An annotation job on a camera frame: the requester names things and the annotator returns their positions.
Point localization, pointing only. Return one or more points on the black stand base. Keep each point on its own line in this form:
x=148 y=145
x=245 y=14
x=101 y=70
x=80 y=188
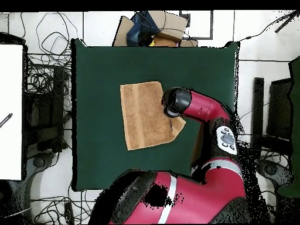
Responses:
x=38 y=162
x=271 y=168

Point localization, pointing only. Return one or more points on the dark green table cloth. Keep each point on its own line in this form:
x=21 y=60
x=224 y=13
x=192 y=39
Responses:
x=105 y=164

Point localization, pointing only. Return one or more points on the brown cardboard box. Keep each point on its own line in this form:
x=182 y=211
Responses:
x=173 y=25

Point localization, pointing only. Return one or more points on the black chair frame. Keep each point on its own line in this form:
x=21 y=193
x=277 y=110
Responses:
x=279 y=110

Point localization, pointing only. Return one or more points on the flat brown cardboard sheet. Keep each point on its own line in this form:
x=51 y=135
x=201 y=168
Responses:
x=121 y=35

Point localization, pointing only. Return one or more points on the blue jeans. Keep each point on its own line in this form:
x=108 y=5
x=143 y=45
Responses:
x=136 y=35

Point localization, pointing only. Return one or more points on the white panel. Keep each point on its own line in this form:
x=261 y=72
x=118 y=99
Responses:
x=11 y=93

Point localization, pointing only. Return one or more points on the black equipment rack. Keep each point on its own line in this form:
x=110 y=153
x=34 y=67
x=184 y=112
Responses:
x=44 y=117

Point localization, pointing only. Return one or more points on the black rod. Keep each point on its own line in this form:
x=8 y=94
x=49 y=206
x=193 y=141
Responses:
x=287 y=23

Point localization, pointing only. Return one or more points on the grey square floor frame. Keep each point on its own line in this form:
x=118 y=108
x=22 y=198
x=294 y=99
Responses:
x=199 y=38

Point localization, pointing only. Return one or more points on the orange terry towel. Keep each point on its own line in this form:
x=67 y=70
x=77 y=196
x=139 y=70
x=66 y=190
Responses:
x=145 y=112

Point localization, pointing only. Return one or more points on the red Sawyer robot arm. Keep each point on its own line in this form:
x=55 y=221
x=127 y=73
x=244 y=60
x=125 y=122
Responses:
x=206 y=107

